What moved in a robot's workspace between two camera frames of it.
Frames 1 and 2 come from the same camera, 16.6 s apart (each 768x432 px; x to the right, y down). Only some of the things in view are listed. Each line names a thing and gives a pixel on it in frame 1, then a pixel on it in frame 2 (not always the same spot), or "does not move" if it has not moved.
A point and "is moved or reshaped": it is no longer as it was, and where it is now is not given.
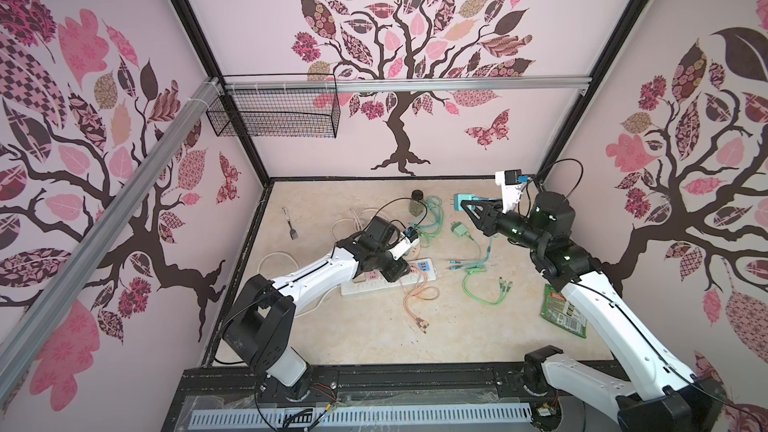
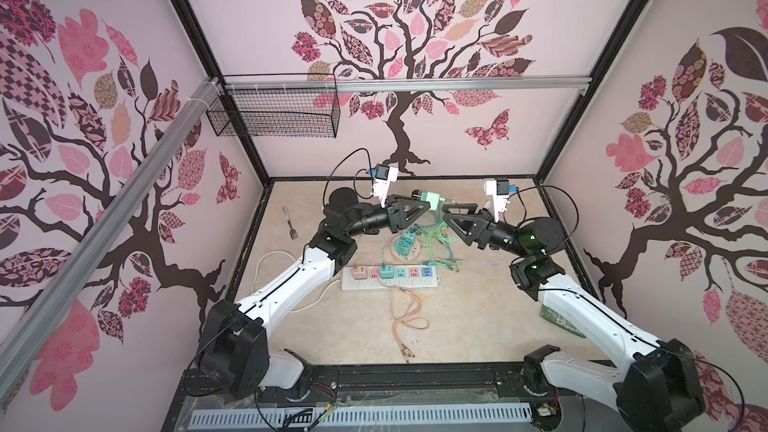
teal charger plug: x=460 y=197 is moved or reshaped
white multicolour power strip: x=421 y=271 does not move
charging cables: x=418 y=288 -> x=432 y=238
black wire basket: x=279 y=105 does not move
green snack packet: x=556 y=309 does not move
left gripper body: x=385 y=263 -> x=372 y=221
